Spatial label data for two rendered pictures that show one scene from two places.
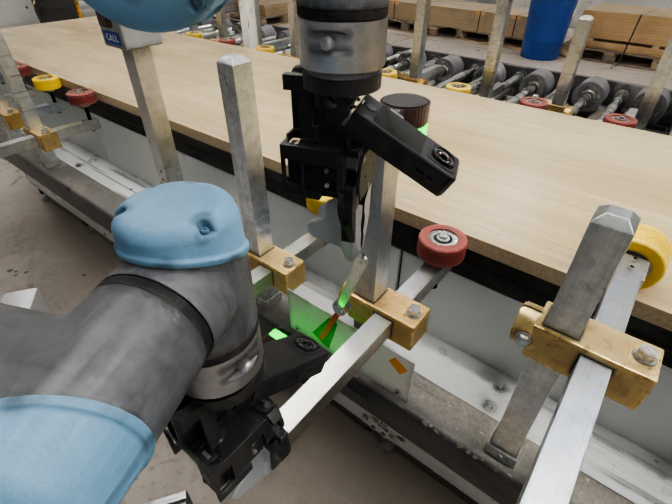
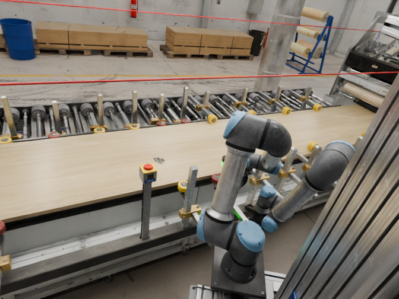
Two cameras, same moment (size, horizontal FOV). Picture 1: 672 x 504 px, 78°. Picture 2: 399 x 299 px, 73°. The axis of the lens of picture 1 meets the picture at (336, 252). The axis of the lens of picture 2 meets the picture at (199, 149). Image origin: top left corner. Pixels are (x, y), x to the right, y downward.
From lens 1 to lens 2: 1.48 m
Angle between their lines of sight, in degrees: 56
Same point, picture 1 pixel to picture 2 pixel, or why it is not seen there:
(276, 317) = (193, 225)
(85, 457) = not seen: hidden behind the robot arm
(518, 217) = (216, 163)
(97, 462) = not seen: hidden behind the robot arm
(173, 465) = not seen: outside the picture
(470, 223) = (214, 170)
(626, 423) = (246, 188)
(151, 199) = (268, 190)
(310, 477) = (183, 280)
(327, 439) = (173, 269)
